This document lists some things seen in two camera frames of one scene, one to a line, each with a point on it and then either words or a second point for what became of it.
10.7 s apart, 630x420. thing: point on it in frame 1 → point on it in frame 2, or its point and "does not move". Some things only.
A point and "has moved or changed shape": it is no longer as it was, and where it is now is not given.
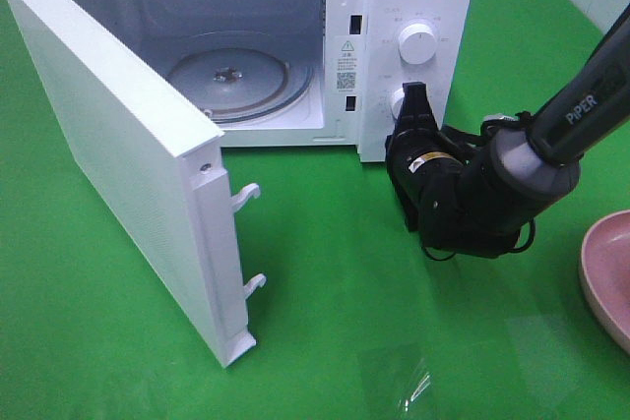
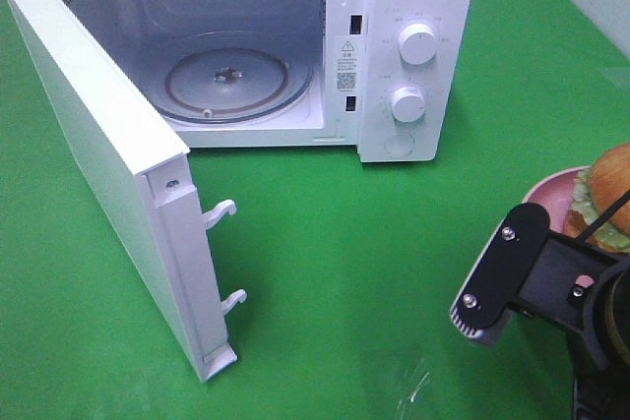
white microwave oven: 286,47 does not move
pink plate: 605,272 has moved or changed shape
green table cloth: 357,320 does not move
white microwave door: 157,164 has moved or changed shape
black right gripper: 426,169 → 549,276
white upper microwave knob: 417,43 does not move
